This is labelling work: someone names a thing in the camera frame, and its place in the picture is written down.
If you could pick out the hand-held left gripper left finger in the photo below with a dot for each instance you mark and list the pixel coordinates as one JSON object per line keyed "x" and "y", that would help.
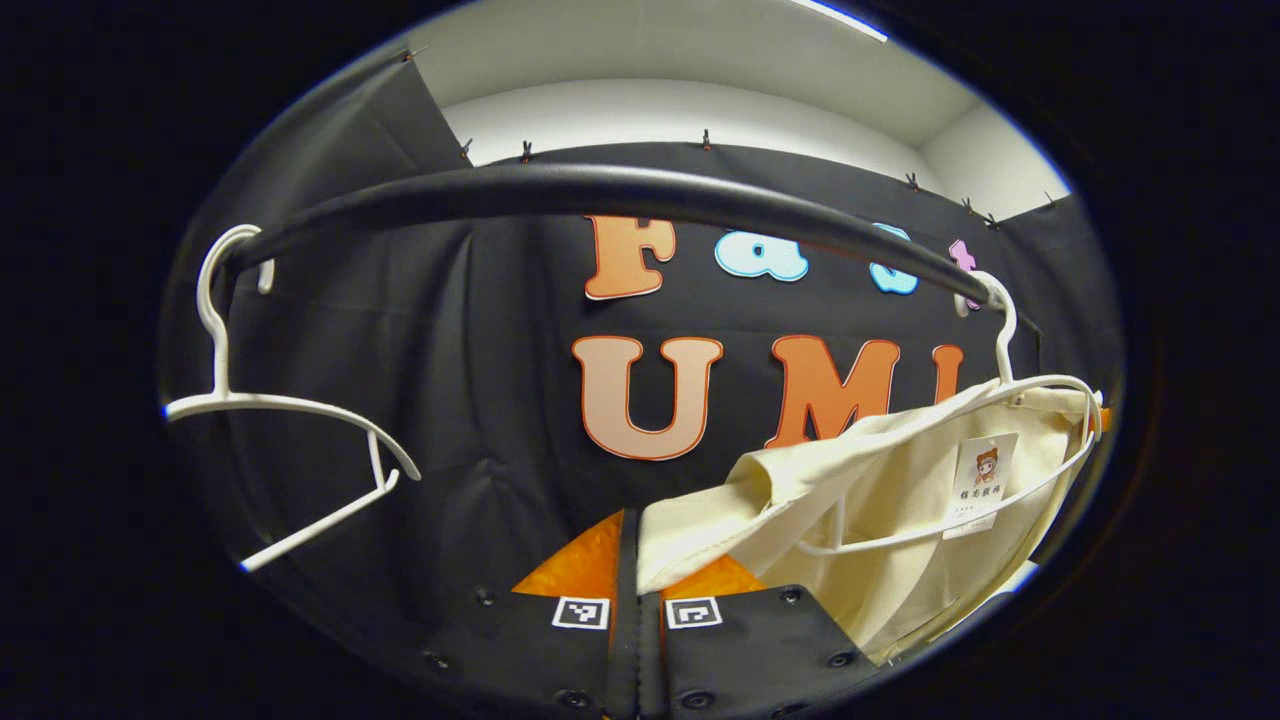
{"x": 560, "y": 660}

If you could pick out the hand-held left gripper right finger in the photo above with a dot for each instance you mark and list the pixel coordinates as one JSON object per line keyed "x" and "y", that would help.
{"x": 750, "y": 650}

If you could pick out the cream shirt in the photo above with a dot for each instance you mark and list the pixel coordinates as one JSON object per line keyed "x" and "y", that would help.
{"x": 860, "y": 480}

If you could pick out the white plastic hanger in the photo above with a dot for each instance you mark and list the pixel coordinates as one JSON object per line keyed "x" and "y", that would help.
{"x": 217, "y": 350}
{"x": 1005, "y": 340}

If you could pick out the black backdrop cloth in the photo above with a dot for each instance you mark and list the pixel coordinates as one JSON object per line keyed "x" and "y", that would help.
{"x": 450, "y": 400}

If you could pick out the row of small cloth clips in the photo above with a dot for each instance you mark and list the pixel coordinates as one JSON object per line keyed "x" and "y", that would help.
{"x": 706, "y": 138}

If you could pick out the ceiling light panel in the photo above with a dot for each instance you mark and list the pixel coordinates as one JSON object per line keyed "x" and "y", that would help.
{"x": 845, "y": 18}

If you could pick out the black clothes rail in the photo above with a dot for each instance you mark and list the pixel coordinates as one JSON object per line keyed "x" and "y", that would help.
{"x": 600, "y": 187}

